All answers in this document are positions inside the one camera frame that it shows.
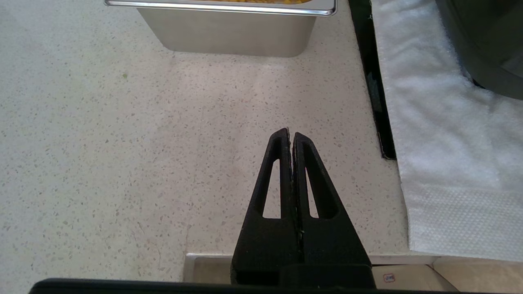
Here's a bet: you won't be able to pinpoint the white towel under cooker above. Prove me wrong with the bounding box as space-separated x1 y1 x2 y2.
370 0 523 263

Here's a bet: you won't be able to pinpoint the yellow corn kernels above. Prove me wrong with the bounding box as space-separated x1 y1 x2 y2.
212 0 311 5

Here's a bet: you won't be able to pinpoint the black rice cooker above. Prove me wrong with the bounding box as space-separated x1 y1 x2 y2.
435 0 523 101

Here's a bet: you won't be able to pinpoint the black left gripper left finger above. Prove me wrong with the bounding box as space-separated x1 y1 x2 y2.
230 127 304 285

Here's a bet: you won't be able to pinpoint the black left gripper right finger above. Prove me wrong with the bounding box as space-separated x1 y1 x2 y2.
280 132 376 287

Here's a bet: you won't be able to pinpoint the stainless steel tray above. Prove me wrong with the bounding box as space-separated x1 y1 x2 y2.
103 0 338 58

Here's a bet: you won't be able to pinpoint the beige cardboard box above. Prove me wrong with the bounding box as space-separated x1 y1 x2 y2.
370 263 523 293

